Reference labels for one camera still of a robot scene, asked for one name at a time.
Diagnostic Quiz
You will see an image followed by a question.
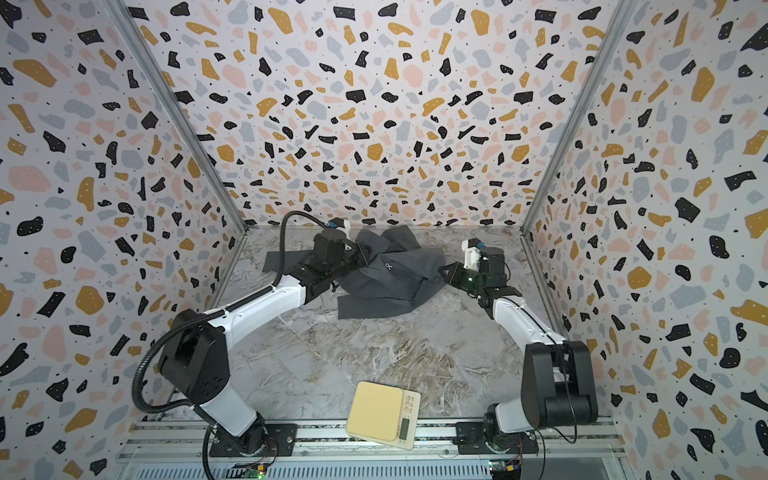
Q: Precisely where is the dark grey zip jacket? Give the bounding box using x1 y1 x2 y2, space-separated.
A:
265 226 446 319

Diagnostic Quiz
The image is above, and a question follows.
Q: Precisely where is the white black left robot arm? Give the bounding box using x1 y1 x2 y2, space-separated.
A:
159 228 372 455

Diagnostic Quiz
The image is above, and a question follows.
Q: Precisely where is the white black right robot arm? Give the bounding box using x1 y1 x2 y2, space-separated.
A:
440 238 598 451

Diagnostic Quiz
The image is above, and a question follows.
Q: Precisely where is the cream kitchen scale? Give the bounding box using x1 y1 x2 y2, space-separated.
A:
345 381 421 450

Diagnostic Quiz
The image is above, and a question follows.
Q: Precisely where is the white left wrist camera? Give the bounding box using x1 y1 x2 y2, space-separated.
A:
328 217 351 238

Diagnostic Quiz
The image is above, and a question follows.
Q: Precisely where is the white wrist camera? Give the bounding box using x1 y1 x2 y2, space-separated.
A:
461 238 484 271
328 217 351 238

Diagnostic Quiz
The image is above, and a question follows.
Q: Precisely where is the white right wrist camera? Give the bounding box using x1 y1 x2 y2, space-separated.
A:
461 238 484 271

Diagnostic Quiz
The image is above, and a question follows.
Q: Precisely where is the black corrugated cable conduit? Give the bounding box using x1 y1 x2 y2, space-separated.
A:
131 209 328 480

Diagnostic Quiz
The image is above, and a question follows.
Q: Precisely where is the aluminium corner post left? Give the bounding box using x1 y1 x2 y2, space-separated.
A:
103 0 248 236

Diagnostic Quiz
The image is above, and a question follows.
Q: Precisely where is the aluminium corner post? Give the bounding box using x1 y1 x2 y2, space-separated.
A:
521 0 637 240
103 0 248 236

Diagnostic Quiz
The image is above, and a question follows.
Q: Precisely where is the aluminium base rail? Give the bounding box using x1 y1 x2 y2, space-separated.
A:
113 418 634 479

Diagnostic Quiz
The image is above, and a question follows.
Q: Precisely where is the aluminium corner post right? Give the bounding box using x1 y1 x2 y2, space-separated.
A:
521 0 637 240

